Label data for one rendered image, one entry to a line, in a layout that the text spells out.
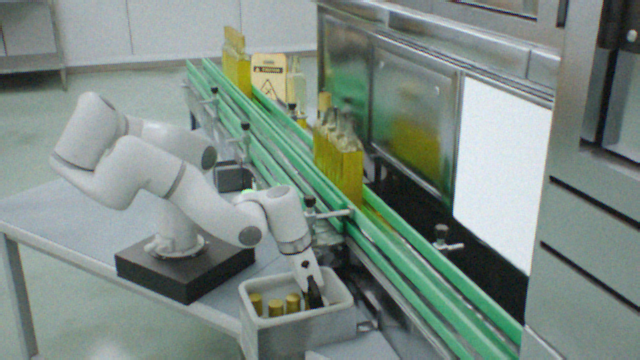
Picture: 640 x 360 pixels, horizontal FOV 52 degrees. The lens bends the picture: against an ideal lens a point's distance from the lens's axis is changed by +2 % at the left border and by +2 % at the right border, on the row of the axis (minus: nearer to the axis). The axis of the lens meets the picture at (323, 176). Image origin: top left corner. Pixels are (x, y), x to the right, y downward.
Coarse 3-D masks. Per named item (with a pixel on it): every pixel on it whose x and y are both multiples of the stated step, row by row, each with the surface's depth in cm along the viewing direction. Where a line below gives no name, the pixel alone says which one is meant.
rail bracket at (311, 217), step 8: (304, 200) 148; (312, 200) 147; (312, 208) 149; (352, 208) 152; (312, 216) 149; (320, 216) 150; (328, 216) 151; (352, 216) 153; (312, 224) 150; (312, 232) 151; (312, 240) 151
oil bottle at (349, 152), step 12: (348, 144) 159; (360, 144) 160; (336, 156) 163; (348, 156) 159; (360, 156) 160; (336, 168) 165; (348, 168) 160; (360, 168) 162; (336, 180) 166; (348, 180) 162; (360, 180) 163; (348, 192) 163; (360, 192) 164; (360, 204) 166
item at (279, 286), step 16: (240, 288) 143; (256, 288) 147; (272, 288) 148; (288, 288) 150; (320, 288) 153; (336, 288) 146; (304, 304) 150; (256, 320) 132; (272, 320) 132; (288, 320) 133
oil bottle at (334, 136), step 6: (336, 132) 165; (342, 132) 164; (330, 138) 166; (336, 138) 164; (330, 144) 167; (336, 144) 164; (330, 150) 167; (330, 156) 168; (330, 162) 168; (330, 168) 169; (330, 174) 170; (330, 180) 170
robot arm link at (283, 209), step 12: (252, 192) 136; (264, 192) 135; (276, 192) 133; (288, 192) 132; (264, 204) 132; (276, 204) 130; (288, 204) 131; (300, 204) 134; (276, 216) 132; (288, 216) 132; (300, 216) 134; (276, 228) 134; (288, 228) 133; (300, 228) 134; (288, 240) 134
